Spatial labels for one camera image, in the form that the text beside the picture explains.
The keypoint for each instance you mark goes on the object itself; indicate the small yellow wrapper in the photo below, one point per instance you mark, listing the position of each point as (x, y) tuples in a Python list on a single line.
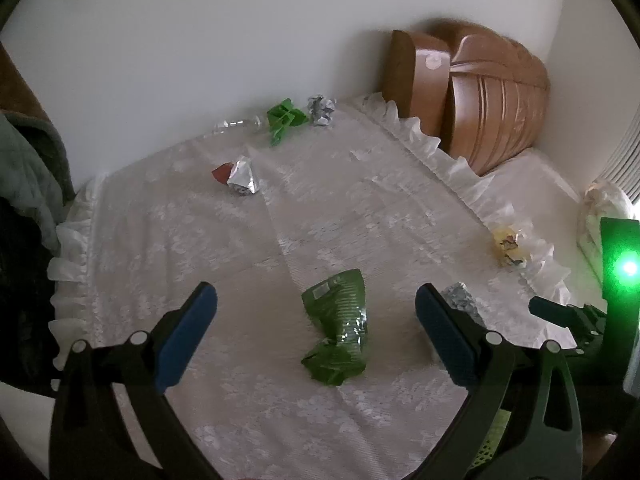
[(510, 247)]

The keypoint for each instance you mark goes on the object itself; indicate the green plastic basket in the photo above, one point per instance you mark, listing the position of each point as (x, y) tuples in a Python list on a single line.
[(492, 432)]

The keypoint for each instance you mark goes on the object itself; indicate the clear plastic bottle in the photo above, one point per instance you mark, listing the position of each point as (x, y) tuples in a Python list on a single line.
[(237, 124)]

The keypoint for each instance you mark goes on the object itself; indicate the red and silver wrapper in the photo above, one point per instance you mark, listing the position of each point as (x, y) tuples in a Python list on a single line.
[(240, 175)]

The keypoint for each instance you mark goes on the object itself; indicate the dark green cloth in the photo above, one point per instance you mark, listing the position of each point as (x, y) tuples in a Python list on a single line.
[(25, 170)]

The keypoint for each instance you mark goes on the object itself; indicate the crumpled bright green wrapper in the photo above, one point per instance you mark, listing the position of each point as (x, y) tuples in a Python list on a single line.
[(282, 117)]

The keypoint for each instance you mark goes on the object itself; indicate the white lace tablecloth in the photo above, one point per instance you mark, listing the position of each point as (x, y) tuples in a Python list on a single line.
[(200, 230)]

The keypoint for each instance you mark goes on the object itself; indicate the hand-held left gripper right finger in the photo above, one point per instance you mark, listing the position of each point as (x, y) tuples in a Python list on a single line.
[(445, 340)]

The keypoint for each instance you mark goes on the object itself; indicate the silver foil wrapper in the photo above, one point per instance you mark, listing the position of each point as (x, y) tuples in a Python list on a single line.
[(462, 300)]

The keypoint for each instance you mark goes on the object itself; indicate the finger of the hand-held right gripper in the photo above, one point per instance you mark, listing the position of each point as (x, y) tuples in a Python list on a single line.
[(585, 330)]

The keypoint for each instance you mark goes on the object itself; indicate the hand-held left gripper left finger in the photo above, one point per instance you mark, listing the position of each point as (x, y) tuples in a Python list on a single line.
[(185, 340)]

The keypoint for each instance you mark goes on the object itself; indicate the white bed sheet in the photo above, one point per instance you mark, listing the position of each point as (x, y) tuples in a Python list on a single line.
[(540, 190)]

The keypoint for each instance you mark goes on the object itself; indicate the white folded duvet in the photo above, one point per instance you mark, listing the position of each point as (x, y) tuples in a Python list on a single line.
[(597, 210)]

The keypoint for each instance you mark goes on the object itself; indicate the wooden headboard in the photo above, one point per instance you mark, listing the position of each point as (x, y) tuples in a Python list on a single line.
[(490, 100)]

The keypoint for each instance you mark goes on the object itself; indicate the green snack bag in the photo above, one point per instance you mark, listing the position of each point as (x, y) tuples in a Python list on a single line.
[(337, 320)]

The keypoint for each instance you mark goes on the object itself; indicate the crumpled silver foil ball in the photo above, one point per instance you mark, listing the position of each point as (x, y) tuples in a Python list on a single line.
[(321, 109)]

